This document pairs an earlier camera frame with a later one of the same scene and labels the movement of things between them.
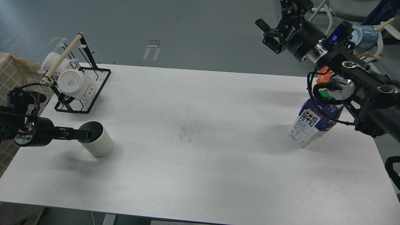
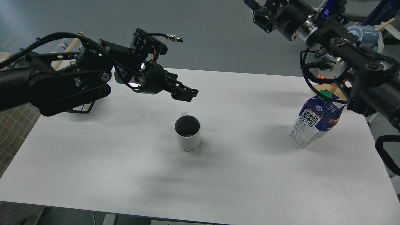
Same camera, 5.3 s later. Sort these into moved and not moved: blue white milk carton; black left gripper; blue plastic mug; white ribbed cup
Moved: black left gripper; white ribbed cup
Not moved: blue plastic mug; blue white milk carton
